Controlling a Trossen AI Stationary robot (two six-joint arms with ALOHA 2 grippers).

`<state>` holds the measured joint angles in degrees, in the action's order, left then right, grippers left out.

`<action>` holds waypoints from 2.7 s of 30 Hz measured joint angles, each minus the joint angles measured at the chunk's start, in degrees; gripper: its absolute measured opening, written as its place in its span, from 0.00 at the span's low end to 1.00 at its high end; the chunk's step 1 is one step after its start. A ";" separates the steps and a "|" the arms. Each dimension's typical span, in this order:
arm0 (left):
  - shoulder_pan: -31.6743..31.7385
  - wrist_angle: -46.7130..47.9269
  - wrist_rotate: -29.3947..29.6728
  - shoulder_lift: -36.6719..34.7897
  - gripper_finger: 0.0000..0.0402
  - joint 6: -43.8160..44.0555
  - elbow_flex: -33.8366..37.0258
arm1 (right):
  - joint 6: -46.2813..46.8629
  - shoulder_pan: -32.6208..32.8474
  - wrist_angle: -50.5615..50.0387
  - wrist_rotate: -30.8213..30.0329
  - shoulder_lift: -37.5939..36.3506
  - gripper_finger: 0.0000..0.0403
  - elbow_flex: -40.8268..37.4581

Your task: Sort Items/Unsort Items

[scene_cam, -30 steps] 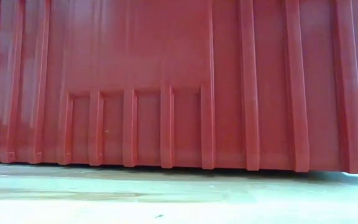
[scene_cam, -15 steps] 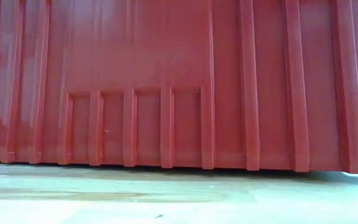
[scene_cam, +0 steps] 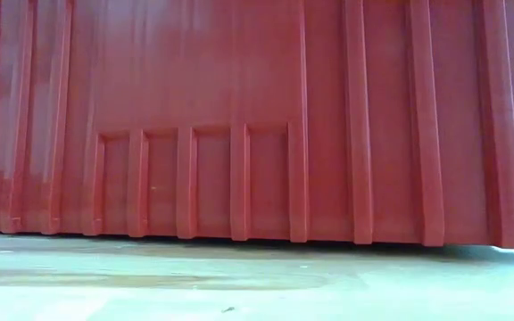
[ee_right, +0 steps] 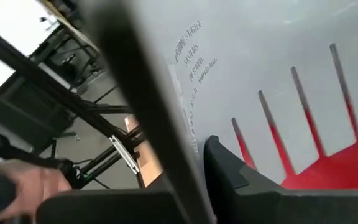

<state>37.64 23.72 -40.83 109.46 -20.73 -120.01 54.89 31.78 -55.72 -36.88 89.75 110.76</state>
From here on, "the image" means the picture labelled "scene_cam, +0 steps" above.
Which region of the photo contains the large red plastic bin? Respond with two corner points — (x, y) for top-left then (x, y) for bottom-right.
(0, 0), (514, 250)

